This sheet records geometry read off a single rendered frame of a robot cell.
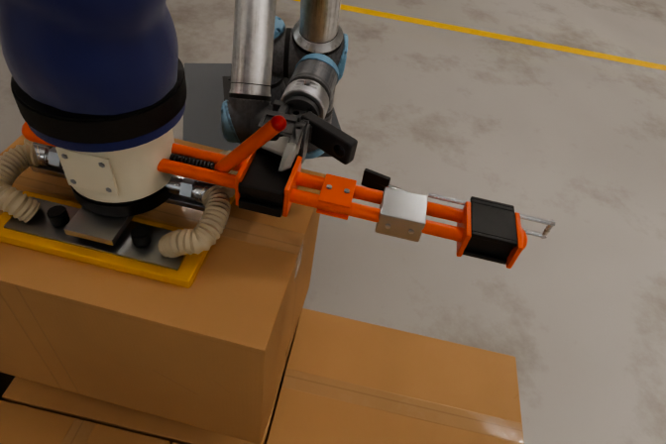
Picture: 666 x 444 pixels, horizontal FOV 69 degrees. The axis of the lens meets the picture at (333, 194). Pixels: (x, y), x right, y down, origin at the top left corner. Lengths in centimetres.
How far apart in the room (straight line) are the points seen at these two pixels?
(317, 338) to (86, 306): 68
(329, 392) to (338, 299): 83
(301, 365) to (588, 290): 159
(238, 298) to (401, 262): 152
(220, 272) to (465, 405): 77
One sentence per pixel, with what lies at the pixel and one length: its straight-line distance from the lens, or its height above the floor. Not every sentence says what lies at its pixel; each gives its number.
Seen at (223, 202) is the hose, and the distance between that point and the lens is 80.
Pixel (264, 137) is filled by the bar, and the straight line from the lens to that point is 71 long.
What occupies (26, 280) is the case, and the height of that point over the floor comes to 105.
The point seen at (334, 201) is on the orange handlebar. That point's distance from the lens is 73.
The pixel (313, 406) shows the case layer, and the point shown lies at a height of 54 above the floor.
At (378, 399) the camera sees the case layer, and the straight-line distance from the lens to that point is 129.
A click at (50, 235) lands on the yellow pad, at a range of 89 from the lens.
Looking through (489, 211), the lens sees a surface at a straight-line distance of 78.
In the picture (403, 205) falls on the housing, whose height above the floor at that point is 119.
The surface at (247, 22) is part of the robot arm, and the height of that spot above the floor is 125.
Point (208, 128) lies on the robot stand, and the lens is 158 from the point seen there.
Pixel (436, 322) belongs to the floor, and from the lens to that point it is 211.
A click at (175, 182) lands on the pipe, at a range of 84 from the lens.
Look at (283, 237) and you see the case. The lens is 86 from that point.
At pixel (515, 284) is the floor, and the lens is 237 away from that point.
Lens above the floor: 171
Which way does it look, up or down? 44 degrees down
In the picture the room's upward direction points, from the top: 10 degrees clockwise
